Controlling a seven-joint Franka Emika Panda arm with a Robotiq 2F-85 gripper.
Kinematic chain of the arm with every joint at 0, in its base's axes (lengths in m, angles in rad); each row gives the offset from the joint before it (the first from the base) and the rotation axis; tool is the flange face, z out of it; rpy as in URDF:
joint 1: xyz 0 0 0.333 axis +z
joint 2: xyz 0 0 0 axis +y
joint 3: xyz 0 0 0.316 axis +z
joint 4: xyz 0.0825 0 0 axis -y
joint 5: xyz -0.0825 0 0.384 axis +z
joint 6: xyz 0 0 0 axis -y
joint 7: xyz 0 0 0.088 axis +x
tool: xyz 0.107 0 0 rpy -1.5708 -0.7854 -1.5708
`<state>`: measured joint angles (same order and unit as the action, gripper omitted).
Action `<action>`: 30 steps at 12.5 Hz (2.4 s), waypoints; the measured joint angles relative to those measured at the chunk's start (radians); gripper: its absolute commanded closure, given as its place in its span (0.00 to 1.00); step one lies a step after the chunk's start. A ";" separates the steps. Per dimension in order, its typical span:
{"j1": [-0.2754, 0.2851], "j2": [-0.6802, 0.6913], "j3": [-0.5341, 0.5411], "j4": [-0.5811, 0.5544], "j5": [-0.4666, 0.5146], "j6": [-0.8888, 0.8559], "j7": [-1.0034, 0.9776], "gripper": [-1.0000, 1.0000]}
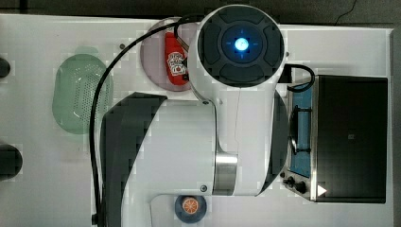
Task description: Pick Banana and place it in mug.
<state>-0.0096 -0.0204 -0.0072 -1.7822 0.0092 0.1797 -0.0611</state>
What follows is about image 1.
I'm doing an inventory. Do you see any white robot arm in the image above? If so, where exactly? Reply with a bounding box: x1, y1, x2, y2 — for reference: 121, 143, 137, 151
99, 5, 288, 227

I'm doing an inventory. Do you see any red ketchup bottle toy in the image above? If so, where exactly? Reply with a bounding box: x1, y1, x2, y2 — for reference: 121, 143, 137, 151
165, 31, 187, 86

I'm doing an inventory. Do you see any grey round plate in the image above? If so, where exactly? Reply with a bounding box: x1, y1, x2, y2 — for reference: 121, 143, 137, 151
140, 27, 191, 92

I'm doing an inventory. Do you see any orange slice toy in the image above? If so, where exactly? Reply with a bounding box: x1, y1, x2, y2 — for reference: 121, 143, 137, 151
182, 197, 200, 215

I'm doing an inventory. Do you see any dark blue bowl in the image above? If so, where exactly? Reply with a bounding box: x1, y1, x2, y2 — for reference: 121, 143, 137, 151
174, 195, 207, 224

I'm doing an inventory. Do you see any green perforated colander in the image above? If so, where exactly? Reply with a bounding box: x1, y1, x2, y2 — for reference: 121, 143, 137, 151
52, 46, 107, 135

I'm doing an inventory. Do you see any black toaster oven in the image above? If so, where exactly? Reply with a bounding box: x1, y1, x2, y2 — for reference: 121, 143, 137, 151
280, 75, 388, 203

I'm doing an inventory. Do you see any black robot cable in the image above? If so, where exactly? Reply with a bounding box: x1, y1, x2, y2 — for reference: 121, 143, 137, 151
89, 13, 206, 226

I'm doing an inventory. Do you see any black round post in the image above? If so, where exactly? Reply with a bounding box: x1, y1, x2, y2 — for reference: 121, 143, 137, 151
0, 144, 23, 181

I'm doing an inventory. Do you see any black cylinder post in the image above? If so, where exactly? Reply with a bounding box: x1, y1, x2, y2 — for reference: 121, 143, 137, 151
0, 58, 10, 79

